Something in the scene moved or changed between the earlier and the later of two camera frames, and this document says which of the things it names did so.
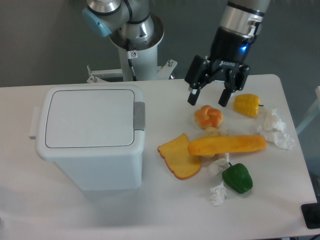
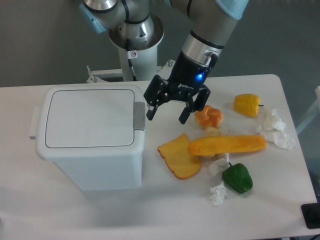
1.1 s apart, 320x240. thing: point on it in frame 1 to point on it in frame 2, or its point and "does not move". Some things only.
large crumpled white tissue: [275, 130] does not move
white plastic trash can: [94, 132] does not move
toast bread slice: [183, 163] does not move
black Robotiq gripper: [229, 49] to [187, 78]
